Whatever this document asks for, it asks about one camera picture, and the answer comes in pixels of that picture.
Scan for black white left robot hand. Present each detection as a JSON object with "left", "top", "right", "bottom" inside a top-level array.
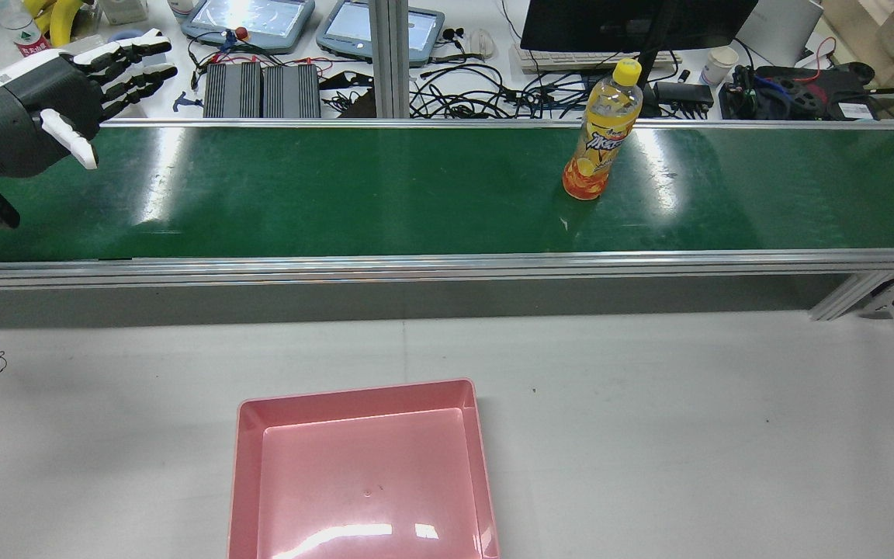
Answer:
[{"left": 0, "top": 30, "right": 178, "bottom": 179}]

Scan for pink plastic basket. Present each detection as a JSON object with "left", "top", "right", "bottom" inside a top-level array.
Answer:
[{"left": 227, "top": 379, "right": 501, "bottom": 559}]

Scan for water bottle red label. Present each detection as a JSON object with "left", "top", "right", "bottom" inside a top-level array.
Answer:
[{"left": 0, "top": 0, "right": 52, "bottom": 57}]

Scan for yellow bananas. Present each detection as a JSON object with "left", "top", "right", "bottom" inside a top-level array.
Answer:
[{"left": 24, "top": 0, "right": 85, "bottom": 47}]

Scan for white plastic container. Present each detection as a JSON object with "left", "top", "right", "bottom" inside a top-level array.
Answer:
[{"left": 102, "top": 0, "right": 149, "bottom": 26}]

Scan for black ribbed power box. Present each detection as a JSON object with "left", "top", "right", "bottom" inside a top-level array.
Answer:
[
  {"left": 262, "top": 64, "right": 322, "bottom": 119},
  {"left": 203, "top": 64, "right": 263, "bottom": 119}
]

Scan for grey blue teach pendant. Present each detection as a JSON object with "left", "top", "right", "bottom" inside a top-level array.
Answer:
[
  {"left": 181, "top": 0, "right": 316, "bottom": 54},
  {"left": 316, "top": 0, "right": 446, "bottom": 68}
]

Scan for green belt conveyor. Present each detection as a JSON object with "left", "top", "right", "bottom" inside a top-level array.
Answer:
[{"left": 0, "top": 118, "right": 894, "bottom": 321}]

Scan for white keyboard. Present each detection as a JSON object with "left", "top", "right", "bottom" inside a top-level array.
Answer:
[{"left": 511, "top": 44, "right": 682, "bottom": 75}]

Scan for orange juice bottle yellow cap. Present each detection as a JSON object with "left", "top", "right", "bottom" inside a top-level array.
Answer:
[{"left": 562, "top": 58, "right": 643, "bottom": 201}]

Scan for black desktop monitor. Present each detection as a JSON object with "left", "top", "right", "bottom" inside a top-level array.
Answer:
[{"left": 519, "top": 0, "right": 760, "bottom": 117}]

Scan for black docking hub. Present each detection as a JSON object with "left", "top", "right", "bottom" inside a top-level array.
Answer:
[{"left": 655, "top": 81, "right": 714, "bottom": 109}]

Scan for white paper cup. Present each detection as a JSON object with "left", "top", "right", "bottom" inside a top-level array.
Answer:
[{"left": 700, "top": 47, "right": 740, "bottom": 86}]

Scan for black box green connector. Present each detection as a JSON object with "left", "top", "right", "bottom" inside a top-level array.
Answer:
[{"left": 726, "top": 64, "right": 762, "bottom": 120}]

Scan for silver laptop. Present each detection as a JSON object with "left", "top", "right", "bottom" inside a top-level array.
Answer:
[{"left": 734, "top": 0, "right": 824, "bottom": 68}]

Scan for black flat bracket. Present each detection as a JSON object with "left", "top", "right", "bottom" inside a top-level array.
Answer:
[{"left": 321, "top": 71, "right": 374, "bottom": 90}]

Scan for aluminium profile post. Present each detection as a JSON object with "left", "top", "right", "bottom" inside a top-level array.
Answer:
[{"left": 369, "top": 0, "right": 411, "bottom": 119}]

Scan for black cable tangle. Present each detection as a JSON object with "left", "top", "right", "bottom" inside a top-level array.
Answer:
[{"left": 408, "top": 64, "right": 626, "bottom": 119}]

